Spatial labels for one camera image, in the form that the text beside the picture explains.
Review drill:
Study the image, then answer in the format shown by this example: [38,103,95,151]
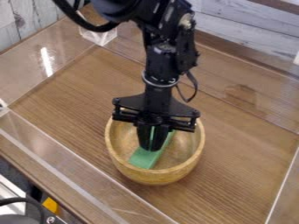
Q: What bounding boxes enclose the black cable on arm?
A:
[174,71,200,103]

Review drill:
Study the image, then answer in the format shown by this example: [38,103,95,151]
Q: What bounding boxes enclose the black cable bottom left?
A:
[0,197,47,224]

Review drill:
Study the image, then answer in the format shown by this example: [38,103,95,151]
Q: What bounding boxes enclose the clear acrylic tray wall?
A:
[0,100,179,224]

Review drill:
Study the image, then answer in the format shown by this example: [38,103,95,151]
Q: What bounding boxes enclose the yellow and black device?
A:
[24,198,78,224]

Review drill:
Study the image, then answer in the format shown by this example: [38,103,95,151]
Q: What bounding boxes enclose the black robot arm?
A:
[52,0,200,151]

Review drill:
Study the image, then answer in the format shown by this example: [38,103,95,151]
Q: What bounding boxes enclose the clear acrylic corner bracket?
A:
[79,27,118,46]

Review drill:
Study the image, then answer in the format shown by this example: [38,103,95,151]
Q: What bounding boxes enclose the green rectangular block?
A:
[127,131,175,170]

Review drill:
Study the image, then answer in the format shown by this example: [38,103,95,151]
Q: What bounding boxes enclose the brown wooden bowl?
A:
[106,119,206,186]

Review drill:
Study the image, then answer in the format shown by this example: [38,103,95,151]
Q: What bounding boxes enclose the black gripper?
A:
[112,86,200,151]

